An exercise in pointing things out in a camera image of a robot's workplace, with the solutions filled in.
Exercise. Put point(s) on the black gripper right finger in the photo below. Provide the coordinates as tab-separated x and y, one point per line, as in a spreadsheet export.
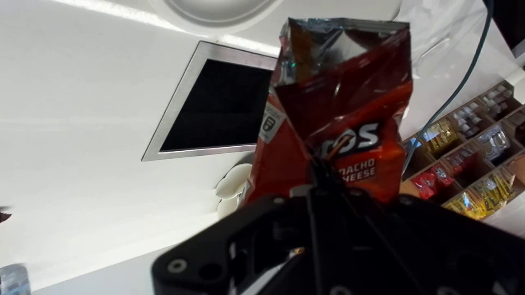
367	215

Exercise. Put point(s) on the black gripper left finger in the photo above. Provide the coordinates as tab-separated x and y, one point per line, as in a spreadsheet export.
296	213

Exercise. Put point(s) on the orange Doritos chip packet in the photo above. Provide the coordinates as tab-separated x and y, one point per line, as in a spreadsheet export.
339	98

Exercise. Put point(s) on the round white plate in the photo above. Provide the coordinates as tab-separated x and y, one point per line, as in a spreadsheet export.
219	10

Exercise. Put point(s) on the wooden condiment organizer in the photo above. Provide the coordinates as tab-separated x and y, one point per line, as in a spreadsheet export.
470	164

